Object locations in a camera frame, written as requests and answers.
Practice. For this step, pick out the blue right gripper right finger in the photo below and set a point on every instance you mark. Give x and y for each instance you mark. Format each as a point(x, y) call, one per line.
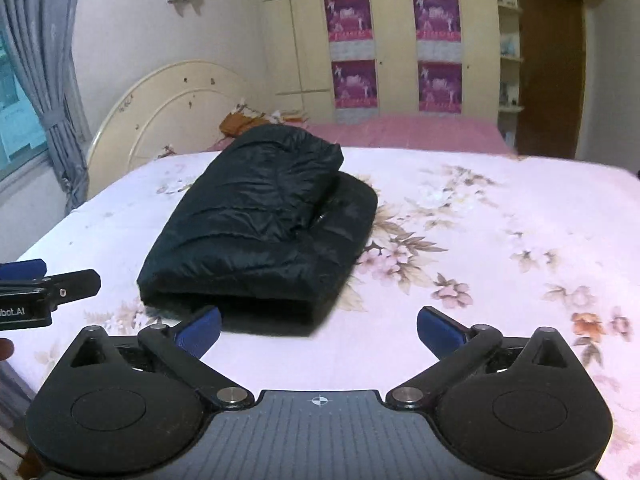
point(439, 333)

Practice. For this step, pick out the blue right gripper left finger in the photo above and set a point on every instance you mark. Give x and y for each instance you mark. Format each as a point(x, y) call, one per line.
point(199, 333)

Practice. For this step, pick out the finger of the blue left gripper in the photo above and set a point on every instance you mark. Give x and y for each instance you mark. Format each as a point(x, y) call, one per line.
point(26, 270)

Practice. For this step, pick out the black puffer jacket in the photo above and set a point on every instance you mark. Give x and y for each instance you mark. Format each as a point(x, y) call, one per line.
point(269, 234)

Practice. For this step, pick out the person's left hand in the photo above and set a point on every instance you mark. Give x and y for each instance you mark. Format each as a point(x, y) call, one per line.
point(6, 349)

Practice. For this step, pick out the white floral bed sheet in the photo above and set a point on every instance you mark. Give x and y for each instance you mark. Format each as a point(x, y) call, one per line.
point(513, 242)

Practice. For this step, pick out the window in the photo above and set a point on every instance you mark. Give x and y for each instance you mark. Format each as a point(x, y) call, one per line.
point(21, 136)

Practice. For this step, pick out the pink bed cover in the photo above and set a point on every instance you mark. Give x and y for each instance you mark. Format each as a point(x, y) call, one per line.
point(420, 132)

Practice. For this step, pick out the cream bed headboard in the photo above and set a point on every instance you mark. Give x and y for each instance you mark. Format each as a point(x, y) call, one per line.
point(177, 108)

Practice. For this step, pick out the purple poster lower right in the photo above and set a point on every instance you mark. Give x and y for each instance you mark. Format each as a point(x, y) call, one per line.
point(440, 88)

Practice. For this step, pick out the purple poster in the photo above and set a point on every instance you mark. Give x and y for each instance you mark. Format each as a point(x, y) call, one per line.
point(348, 20)
point(437, 20)
point(440, 88)
point(354, 84)

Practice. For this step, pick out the purple poster lower left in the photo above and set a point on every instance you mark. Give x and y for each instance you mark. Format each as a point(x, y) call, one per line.
point(354, 84)

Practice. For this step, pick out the grey blue curtain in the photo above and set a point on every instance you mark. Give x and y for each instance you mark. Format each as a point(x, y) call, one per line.
point(38, 35)

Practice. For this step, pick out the cream wardrobe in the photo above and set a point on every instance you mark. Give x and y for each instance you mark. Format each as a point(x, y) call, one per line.
point(300, 57)

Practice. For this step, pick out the purple poster upper right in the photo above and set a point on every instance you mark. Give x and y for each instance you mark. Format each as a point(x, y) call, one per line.
point(437, 20)

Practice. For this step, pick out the white corner shelf unit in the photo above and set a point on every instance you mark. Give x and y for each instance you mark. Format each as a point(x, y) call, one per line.
point(511, 60)

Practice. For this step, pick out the purple poster upper left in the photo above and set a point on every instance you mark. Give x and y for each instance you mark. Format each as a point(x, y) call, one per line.
point(348, 20)

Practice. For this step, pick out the brown wooden door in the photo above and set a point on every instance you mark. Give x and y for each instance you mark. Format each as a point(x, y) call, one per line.
point(552, 77)

